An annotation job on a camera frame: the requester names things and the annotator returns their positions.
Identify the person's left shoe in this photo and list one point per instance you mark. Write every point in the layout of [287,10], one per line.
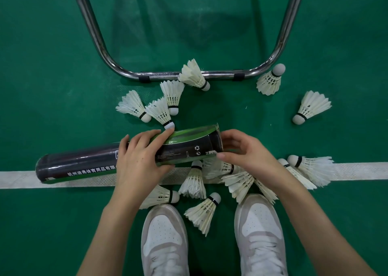
[163,236]

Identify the green tube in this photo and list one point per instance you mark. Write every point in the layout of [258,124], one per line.
[75,163]

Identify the black chair with chrome frame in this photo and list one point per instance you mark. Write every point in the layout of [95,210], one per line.
[163,75]

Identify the person's shoe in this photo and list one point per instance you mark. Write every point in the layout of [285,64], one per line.
[260,224]
[163,236]

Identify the person's right forearm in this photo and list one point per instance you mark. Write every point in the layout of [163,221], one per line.
[321,236]

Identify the person's right hand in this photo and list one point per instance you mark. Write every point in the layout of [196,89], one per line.
[260,163]

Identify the person's right shoe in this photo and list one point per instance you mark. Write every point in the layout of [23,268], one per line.
[260,224]

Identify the pile of white shuttlecocks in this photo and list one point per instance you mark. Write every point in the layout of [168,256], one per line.
[192,72]

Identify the person's left hand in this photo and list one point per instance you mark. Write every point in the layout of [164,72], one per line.
[136,169]

